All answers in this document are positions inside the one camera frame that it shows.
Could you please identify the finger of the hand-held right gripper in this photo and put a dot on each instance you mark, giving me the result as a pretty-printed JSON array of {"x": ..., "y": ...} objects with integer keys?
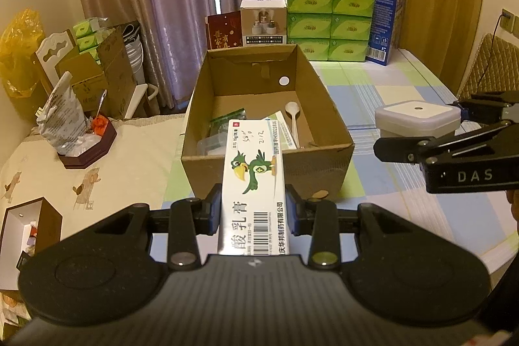
[
  {"x": 486, "y": 102},
  {"x": 405, "y": 149}
]

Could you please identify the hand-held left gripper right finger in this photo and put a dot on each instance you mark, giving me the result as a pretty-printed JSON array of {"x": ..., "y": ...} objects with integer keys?
[{"x": 292, "y": 214}]

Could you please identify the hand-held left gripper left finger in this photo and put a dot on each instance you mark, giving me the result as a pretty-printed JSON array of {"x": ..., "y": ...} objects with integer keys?
[{"x": 211, "y": 216}]

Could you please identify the white square plastic container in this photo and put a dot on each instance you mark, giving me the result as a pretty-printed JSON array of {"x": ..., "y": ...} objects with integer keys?
[{"x": 413, "y": 117}]

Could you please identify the white bird print medicine box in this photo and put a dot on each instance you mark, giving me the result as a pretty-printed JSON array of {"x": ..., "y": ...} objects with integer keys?
[{"x": 253, "y": 184}]

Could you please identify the clear plastic bag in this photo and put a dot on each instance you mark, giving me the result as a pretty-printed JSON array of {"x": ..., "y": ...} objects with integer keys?
[{"x": 211, "y": 146}]

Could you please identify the white blue medicine box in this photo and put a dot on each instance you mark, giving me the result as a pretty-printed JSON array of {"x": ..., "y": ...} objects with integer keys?
[{"x": 284, "y": 131}]

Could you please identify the silver green foil pouch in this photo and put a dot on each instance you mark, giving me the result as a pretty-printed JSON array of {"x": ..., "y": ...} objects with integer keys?
[{"x": 227, "y": 121}]

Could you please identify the white plastic spoon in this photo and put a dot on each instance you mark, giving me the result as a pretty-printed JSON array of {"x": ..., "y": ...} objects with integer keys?
[{"x": 292, "y": 111}]

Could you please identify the brown cardboard box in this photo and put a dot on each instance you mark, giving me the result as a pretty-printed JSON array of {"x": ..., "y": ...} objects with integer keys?
[{"x": 251, "y": 86}]

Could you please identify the chair with quilted cover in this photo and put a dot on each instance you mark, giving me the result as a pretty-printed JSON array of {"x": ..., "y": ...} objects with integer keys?
[{"x": 494, "y": 66}]

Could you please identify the blue milk carton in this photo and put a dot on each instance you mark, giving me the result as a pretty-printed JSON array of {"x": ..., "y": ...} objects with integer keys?
[{"x": 383, "y": 21}]

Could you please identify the dark red octagonal box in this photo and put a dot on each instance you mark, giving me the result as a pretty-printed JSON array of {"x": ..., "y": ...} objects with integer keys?
[{"x": 93, "y": 153}]

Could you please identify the small orange packet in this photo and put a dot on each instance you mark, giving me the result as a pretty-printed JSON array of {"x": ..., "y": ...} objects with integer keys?
[{"x": 99, "y": 126}]

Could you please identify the stack of green tissue packs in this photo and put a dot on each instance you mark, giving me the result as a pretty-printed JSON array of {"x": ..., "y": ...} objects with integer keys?
[{"x": 330, "y": 21}]

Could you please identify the metal spoon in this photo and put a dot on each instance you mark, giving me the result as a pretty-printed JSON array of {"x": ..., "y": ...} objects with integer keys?
[{"x": 101, "y": 102}]

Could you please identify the dark brown open box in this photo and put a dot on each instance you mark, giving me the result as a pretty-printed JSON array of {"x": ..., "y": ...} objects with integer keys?
[{"x": 50, "y": 224}]

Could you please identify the brown cardboard carton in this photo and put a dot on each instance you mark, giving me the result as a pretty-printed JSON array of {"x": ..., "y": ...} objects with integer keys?
[{"x": 109, "y": 78}]

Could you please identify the dark red gift box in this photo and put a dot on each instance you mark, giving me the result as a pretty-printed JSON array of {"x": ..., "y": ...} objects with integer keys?
[{"x": 223, "y": 32}]

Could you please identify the white product box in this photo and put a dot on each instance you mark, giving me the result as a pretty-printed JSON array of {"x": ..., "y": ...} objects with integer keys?
[{"x": 263, "y": 23}]

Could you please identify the small green tissue pack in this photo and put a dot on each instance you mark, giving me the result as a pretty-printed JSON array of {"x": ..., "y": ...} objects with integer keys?
[
  {"x": 92, "y": 54},
  {"x": 89, "y": 42},
  {"x": 86, "y": 28}
]

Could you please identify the white scalloped cardboard hanger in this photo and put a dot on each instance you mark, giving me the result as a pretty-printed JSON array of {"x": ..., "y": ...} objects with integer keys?
[{"x": 52, "y": 50}]

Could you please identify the yellow plastic bag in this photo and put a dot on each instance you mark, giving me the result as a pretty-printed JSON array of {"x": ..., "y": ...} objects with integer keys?
[{"x": 20, "y": 54}]

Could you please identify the wall socket plate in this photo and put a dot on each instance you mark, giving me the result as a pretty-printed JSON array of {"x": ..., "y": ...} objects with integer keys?
[
  {"x": 516, "y": 25},
  {"x": 507, "y": 19}
]

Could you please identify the white tube frame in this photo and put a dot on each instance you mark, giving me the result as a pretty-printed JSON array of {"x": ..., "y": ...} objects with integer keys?
[{"x": 140, "y": 98}]

